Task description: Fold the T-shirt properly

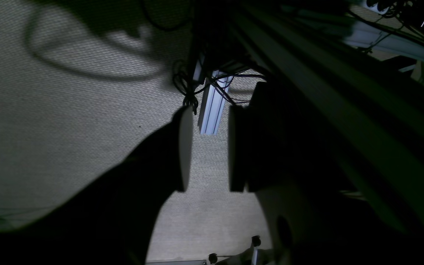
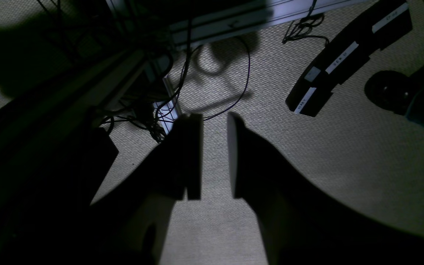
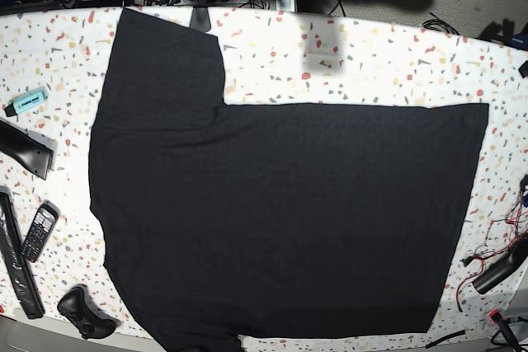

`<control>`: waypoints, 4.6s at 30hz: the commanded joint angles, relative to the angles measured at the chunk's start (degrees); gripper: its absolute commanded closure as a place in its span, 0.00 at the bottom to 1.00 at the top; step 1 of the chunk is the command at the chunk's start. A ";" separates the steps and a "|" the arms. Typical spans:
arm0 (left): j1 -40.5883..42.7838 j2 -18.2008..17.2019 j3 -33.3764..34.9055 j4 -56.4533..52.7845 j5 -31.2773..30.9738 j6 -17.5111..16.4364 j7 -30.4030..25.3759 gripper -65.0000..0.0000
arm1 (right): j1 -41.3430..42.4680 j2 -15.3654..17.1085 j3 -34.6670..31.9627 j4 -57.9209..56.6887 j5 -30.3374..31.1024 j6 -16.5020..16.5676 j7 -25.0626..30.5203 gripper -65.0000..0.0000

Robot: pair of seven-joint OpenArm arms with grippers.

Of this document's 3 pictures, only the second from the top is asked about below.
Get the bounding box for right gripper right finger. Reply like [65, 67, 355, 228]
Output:
[227, 112, 424, 265]

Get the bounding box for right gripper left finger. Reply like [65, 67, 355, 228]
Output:
[91, 113, 204, 265]

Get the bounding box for black floor cables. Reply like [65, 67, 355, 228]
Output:
[35, 0, 330, 143]

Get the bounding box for aluminium frame profile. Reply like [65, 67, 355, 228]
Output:
[106, 0, 357, 123]

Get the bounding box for black chair caster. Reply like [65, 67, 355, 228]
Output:
[364, 71, 419, 116]

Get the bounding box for black curved labelled bar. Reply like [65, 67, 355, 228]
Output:
[285, 0, 413, 117]

